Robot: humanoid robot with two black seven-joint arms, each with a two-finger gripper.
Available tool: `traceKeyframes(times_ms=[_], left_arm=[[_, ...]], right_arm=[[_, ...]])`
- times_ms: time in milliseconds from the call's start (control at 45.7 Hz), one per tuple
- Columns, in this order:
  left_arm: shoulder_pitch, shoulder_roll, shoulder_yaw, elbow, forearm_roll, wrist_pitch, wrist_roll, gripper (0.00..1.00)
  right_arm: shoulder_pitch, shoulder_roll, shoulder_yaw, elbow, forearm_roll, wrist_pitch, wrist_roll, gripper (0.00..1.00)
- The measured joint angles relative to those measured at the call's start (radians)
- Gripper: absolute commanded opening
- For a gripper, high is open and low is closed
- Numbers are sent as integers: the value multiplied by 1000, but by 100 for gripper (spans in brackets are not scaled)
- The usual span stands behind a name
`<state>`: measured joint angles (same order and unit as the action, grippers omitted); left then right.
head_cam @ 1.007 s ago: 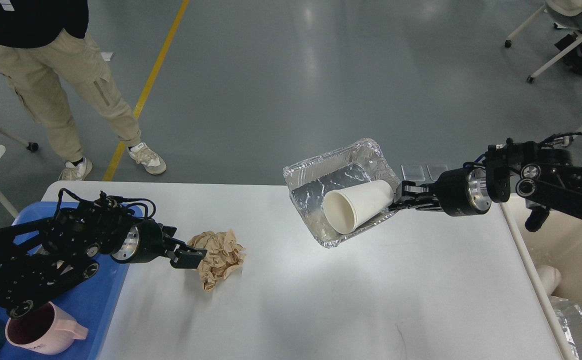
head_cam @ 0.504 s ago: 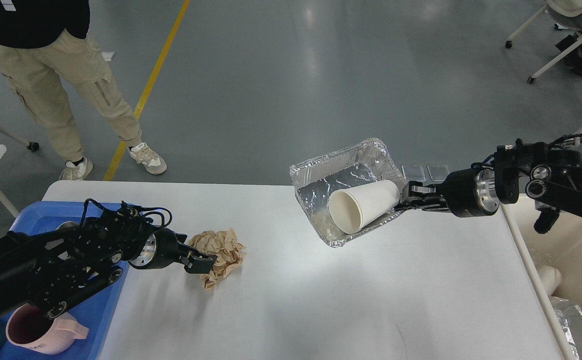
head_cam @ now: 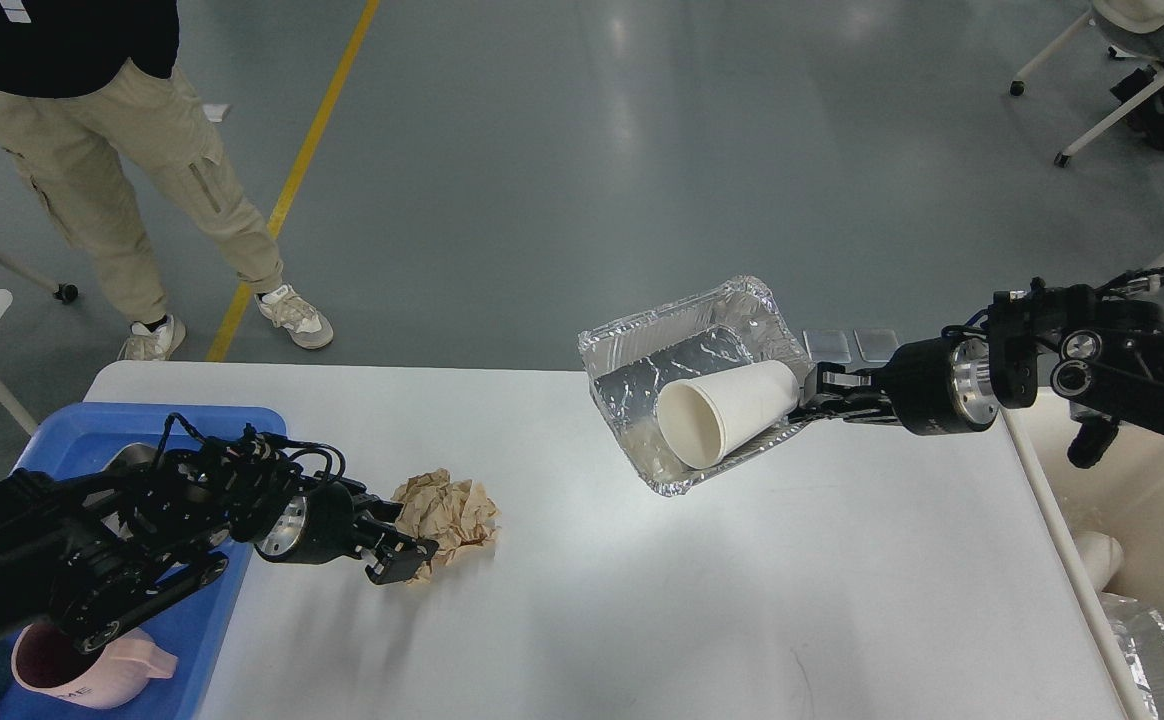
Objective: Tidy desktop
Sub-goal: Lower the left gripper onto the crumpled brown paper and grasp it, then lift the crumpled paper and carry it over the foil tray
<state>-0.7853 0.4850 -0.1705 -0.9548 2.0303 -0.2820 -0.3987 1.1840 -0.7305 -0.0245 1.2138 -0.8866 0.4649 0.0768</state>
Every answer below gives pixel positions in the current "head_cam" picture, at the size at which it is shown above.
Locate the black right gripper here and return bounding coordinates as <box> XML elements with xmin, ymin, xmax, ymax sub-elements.
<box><xmin>792</xmin><ymin>337</ymin><xmax>999</xmax><ymax>436</ymax></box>

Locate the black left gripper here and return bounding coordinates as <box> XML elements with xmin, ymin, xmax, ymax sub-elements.
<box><xmin>254</xmin><ymin>480</ymin><xmax>439</xmax><ymax>585</ymax></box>

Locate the brown paper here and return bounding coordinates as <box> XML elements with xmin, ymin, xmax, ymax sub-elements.
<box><xmin>391</xmin><ymin>468</ymin><xmax>501</xmax><ymax>585</ymax></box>

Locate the cream paper cup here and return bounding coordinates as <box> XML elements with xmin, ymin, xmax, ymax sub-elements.
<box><xmin>655</xmin><ymin>361</ymin><xmax>802</xmax><ymax>469</ymax></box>

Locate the aluminium foil tray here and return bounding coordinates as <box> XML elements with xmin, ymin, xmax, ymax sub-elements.
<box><xmin>579</xmin><ymin>275</ymin><xmax>814</xmax><ymax>497</ymax></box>

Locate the pink ceramic mug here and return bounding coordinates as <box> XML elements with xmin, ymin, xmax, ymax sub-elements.
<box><xmin>10</xmin><ymin>623</ymin><xmax>179</xmax><ymax>710</ymax></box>

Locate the stainless steel square tray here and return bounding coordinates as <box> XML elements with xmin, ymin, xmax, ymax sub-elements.
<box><xmin>101</xmin><ymin>443</ymin><xmax>158</xmax><ymax>475</ymax></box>

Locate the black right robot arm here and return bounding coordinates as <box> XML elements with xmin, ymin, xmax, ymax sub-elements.
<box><xmin>786</xmin><ymin>266</ymin><xmax>1164</xmax><ymax>469</ymax></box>

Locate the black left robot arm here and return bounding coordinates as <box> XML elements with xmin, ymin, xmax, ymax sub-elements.
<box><xmin>0</xmin><ymin>413</ymin><xmax>439</xmax><ymax>655</ymax></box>

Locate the clear floor plate left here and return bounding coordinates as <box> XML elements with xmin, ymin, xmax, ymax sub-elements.
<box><xmin>802</xmin><ymin>329</ymin><xmax>856</xmax><ymax>365</ymax></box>

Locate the clear floor plate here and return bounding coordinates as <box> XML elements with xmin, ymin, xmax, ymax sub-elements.
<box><xmin>802</xmin><ymin>329</ymin><xmax>856</xmax><ymax>365</ymax></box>
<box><xmin>853</xmin><ymin>328</ymin><xmax>902</xmax><ymax>365</ymax></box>

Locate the clear floor plate right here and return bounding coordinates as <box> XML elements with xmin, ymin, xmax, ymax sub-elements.
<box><xmin>853</xmin><ymin>328</ymin><xmax>902</xmax><ymax>365</ymax></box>

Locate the blue plastic tray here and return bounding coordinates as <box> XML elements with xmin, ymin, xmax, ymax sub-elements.
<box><xmin>0</xmin><ymin>402</ymin><xmax>288</xmax><ymax>719</ymax></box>

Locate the white roll in bin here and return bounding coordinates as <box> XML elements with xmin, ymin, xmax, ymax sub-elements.
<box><xmin>1074</xmin><ymin>530</ymin><xmax>1124</xmax><ymax>593</ymax></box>

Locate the cream plastic bin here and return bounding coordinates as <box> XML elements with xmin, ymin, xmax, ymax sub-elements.
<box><xmin>1000</xmin><ymin>390</ymin><xmax>1164</xmax><ymax>720</ymax></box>

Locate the white office chair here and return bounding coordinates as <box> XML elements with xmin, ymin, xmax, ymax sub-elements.
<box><xmin>1010</xmin><ymin>1</ymin><xmax>1164</xmax><ymax>167</ymax></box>

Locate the person in khaki trousers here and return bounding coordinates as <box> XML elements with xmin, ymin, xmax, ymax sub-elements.
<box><xmin>0</xmin><ymin>1</ymin><xmax>334</xmax><ymax>361</ymax></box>

